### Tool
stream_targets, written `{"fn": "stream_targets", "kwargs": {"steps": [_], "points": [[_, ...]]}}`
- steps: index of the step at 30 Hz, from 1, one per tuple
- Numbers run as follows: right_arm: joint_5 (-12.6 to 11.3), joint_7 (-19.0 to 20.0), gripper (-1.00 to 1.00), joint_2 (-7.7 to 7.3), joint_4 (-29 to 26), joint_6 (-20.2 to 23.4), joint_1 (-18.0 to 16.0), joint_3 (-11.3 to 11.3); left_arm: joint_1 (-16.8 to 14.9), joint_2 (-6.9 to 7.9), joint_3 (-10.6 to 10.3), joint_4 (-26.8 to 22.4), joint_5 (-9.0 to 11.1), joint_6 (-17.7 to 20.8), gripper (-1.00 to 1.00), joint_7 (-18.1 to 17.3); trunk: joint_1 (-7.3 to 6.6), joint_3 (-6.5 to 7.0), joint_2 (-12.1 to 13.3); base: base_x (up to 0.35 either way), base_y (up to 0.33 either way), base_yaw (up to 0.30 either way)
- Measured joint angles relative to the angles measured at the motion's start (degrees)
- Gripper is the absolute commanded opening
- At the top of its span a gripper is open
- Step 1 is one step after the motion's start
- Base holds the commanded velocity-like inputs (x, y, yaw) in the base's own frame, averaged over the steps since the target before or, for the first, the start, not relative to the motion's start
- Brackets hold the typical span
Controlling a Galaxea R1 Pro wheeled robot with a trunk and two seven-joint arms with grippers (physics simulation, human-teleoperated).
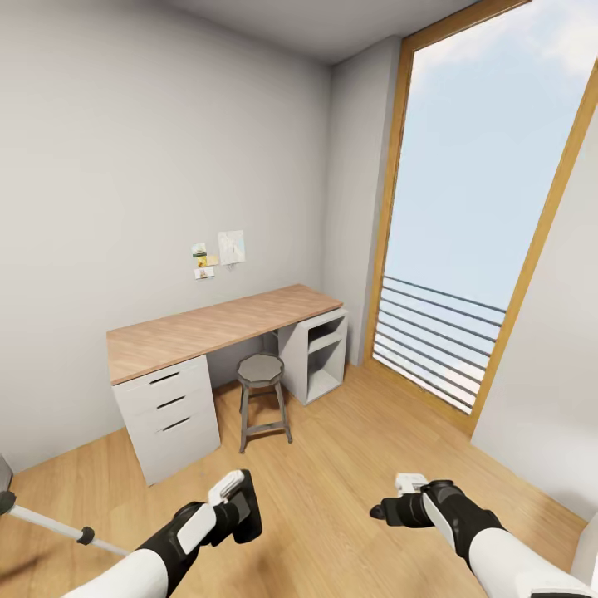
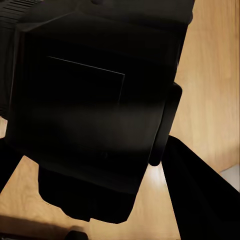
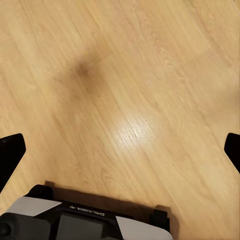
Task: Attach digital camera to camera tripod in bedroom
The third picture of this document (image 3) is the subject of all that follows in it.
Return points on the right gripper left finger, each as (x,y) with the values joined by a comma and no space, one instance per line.
(12,149)

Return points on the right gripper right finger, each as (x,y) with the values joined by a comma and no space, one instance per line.
(232,149)

